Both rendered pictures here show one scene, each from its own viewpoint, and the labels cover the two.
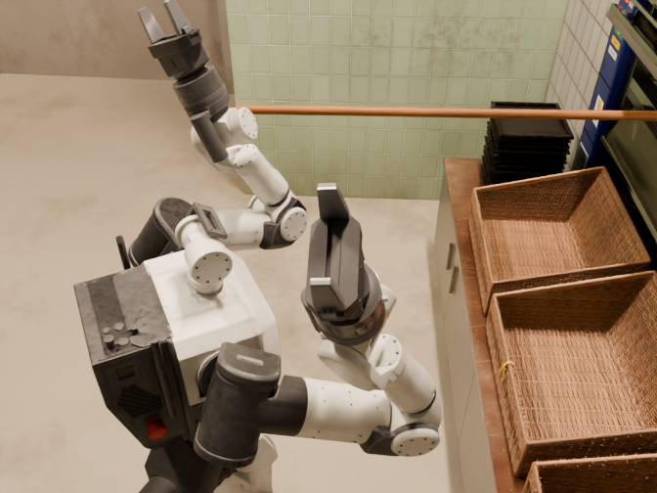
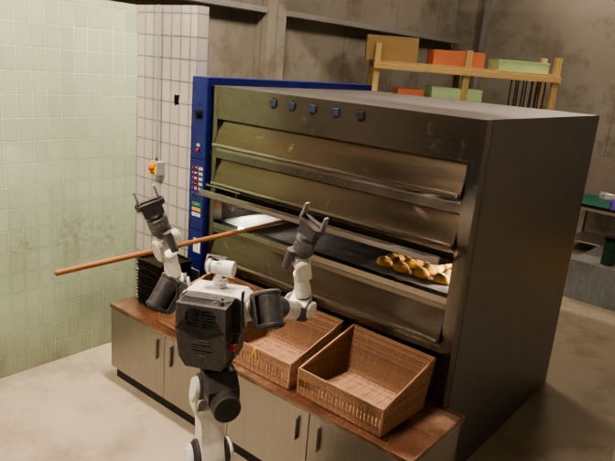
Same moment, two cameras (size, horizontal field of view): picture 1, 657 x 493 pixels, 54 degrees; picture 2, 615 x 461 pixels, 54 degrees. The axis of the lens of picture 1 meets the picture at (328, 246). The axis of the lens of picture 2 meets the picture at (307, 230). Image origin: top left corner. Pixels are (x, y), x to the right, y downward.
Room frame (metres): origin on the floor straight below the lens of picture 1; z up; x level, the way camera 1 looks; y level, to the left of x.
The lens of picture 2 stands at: (-0.80, 1.88, 2.29)
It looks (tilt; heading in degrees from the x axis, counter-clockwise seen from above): 15 degrees down; 305
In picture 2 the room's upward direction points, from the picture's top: 5 degrees clockwise
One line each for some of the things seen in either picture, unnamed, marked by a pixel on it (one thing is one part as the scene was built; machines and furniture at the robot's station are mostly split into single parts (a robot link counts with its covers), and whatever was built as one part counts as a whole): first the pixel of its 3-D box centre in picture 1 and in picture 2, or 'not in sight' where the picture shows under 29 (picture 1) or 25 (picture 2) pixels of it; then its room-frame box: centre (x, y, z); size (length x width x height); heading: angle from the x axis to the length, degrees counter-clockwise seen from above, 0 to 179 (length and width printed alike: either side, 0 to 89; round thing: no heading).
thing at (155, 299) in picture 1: (184, 347); (213, 322); (0.77, 0.26, 1.26); 0.34 x 0.30 x 0.36; 25
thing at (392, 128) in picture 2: not in sight; (328, 118); (1.20, -1.04, 1.99); 1.80 x 0.08 x 0.21; 177
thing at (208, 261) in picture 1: (203, 254); (221, 270); (0.79, 0.20, 1.46); 0.10 x 0.07 x 0.09; 25
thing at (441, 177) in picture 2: not in sight; (322, 152); (1.20, -1.01, 1.80); 1.79 x 0.11 x 0.19; 177
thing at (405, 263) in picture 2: not in sight; (434, 260); (0.59, -1.42, 1.21); 0.61 x 0.48 x 0.06; 87
